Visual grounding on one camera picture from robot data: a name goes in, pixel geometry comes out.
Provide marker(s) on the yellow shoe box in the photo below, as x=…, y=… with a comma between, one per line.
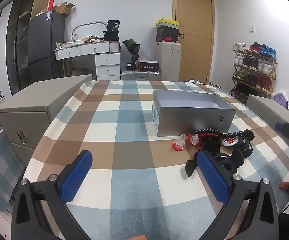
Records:
x=167, y=23

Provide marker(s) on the red clear hair clip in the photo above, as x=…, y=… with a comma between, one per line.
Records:
x=180, y=145
x=194, y=138

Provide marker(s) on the dark wrapped flower bouquet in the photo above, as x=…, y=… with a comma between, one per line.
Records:
x=131, y=47

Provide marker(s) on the wooden shoe rack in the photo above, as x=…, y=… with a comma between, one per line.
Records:
x=274, y=66

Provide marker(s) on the white desk with drawers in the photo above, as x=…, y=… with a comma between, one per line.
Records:
x=94, y=48

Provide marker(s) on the wooden door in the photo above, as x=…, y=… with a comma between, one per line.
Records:
x=197, y=17

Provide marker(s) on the black shoe box red logo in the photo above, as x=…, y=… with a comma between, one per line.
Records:
x=167, y=39

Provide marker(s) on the black hair claw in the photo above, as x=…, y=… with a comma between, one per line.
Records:
x=247, y=145
x=225, y=161

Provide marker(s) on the silver cardboard box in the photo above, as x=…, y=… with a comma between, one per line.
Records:
x=192, y=121

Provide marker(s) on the white light switch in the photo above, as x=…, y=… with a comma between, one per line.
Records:
x=252, y=28

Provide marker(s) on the small cardboard box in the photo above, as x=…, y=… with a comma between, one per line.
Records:
x=43, y=12

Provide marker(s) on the dark glass wardrobe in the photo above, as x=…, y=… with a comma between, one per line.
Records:
x=17, y=30

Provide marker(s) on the clutter of desk things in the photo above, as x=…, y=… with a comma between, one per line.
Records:
x=84, y=40

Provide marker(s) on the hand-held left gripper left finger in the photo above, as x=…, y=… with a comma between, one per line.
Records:
x=75, y=177

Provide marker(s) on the purple bag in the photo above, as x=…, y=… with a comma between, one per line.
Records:
x=280, y=99

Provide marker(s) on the small black box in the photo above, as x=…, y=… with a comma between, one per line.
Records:
x=130, y=66

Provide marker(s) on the clear plastic bag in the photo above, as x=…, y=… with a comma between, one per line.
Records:
x=145, y=56

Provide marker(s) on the dark grey refrigerator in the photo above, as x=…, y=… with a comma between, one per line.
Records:
x=44, y=42

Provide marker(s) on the silver suitcase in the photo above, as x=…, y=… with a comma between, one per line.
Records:
x=140, y=75

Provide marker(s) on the open cardboard box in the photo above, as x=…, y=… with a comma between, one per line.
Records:
x=64, y=8

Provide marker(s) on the grey bedside cabinet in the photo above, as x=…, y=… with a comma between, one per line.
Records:
x=267, y=107
x=34, y=97

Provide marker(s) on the rows of racked sneakers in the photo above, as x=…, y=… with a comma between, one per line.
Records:
x=254, y=65

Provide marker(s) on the oval mirror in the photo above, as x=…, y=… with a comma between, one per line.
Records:
x=89, y=30

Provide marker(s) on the wooden stick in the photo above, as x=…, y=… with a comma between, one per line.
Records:
x=63, y=68

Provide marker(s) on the white suitcase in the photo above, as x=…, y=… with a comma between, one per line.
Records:
x=168, y=60

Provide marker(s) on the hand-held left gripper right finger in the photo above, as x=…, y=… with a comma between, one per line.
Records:
x=213, y=177

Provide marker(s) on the black bag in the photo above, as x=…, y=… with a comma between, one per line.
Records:
x=111, y=30

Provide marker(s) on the red paper bag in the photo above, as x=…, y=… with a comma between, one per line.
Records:
x=51, y=3

